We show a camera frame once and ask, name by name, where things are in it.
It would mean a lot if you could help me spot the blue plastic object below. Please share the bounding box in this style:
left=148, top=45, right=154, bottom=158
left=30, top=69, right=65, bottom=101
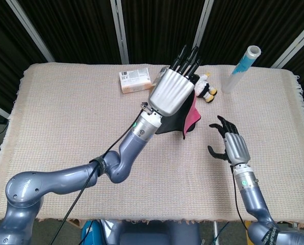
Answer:
left=81, top=219, right=109, bottom=245

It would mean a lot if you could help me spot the black white plush penguin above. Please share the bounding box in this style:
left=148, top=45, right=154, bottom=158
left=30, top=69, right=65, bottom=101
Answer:
left=191, top=72, right=218, bottom=104

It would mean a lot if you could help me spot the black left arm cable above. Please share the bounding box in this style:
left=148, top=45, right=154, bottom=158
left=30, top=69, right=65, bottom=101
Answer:
left=49, top=102, right=153, bottom=245

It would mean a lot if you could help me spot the pink and black cloth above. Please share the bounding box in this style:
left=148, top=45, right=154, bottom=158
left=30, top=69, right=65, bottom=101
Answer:
left=156, top=91, right=202, bottom=140

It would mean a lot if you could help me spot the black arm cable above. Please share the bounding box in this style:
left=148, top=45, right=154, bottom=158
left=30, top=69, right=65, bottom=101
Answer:
left=49, top=102, right=153, bottom=245
left=230, top=164, right=250, bottom=232

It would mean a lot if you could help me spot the beige woven tablecloth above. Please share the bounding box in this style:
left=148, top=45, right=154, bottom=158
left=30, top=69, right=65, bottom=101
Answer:
left=0, top=62, right=304, bottom=227

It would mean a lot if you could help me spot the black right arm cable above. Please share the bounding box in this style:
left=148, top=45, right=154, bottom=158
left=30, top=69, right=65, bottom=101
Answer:
left=230, top=164, right=250, bottom=232

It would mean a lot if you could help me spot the black pleated curtain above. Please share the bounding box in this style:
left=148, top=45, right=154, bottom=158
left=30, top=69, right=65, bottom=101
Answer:
left=0, top=0, right=304, bottom=113

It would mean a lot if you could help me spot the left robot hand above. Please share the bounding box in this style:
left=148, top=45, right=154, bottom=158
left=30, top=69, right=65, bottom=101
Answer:
left=148, top=44, right=202, bottom=117

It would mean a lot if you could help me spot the peach white tissue pack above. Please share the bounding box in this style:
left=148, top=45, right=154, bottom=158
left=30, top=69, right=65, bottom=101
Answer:
left=119, top=67, right=153, bottom=94

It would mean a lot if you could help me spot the thin blue cable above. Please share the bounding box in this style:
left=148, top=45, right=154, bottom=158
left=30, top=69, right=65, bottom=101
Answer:
left=218, top=221, right=230, bottom=244

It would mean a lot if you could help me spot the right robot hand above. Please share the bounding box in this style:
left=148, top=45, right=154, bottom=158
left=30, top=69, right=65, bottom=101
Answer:
left=207, top=115, right=251, bottom=165

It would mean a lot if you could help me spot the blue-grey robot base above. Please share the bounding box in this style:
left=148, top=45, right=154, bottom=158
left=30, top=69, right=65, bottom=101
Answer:
left=108, top=219, right=202, bottom=245

